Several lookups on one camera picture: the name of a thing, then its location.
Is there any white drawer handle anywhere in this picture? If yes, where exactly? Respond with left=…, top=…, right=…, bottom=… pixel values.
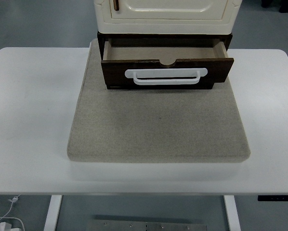
left=124, top=67, right=209, bottom=86

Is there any dark wooden drawer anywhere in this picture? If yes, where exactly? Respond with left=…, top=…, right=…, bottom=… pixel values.
left=101, top=39, right=235, bottom=87

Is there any dark wooden drawer housing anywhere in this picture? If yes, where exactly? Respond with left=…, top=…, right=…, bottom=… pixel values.
left=97, top=31, right=232, bottom=91

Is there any cream upper cabinet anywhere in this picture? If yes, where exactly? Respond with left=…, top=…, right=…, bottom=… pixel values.
left=93, top=0, right=243, bottom=35

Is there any cream cabinet door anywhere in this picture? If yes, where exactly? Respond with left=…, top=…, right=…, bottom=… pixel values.
left=109, top=0, right=229, bottom=21

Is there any grey felt mat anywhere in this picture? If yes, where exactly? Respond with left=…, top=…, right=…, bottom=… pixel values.
left=66, top=38, right=251, bottom=164

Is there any grey metal plate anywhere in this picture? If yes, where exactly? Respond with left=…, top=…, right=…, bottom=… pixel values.
left=86, top=218, right=209, bottom=231

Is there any white table leg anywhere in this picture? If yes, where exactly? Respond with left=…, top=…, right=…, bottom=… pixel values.
left=43, top=194, right=63, bottom=231
left=223, top=195, right=241, bottom=231

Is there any black table control panel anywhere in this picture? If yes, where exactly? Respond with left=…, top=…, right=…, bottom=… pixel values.
left=257, top=195, right=288, bottom=202

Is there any white power adapter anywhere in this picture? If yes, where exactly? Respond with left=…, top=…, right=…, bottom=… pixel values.
left=0, top=222, right=16, bottom=231

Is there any white cable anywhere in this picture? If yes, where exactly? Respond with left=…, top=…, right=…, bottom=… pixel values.
left=0, top=194, right=26, bottom=231

